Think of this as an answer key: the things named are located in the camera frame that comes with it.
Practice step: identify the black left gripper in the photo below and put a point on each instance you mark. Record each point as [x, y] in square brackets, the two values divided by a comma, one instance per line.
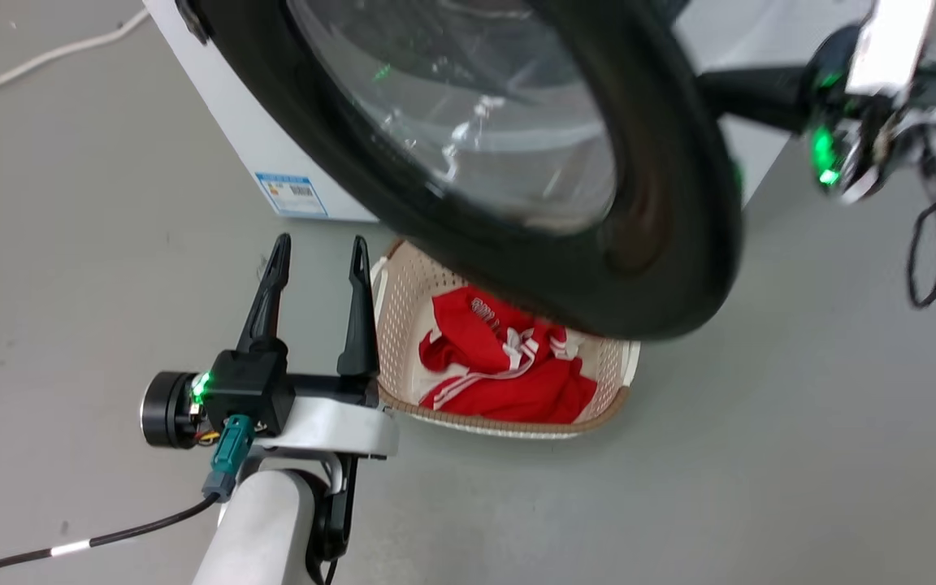
[244, 386]

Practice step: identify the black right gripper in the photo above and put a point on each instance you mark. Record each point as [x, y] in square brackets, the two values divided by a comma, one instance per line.
[846, 130]

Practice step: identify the black round washing machine door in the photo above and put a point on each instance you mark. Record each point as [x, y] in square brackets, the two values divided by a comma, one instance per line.
[663, 203]

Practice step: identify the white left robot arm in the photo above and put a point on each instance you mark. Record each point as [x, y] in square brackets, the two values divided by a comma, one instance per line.
[273, 520]

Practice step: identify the white washing machine body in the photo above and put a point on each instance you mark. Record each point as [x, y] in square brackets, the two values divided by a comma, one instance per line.
[228, 122]

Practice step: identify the beige perforated laundry basket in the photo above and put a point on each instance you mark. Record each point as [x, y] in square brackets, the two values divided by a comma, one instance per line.
[401, 325]

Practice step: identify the blue white energy label sticker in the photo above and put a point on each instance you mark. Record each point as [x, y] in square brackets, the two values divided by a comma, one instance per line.
[293, 195]

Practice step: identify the red garment with white stripes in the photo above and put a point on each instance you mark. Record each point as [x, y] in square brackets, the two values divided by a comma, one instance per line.
[517, 386]

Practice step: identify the black door hinge bracket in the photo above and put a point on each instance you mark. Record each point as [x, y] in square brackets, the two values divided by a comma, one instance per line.
[193, 20]

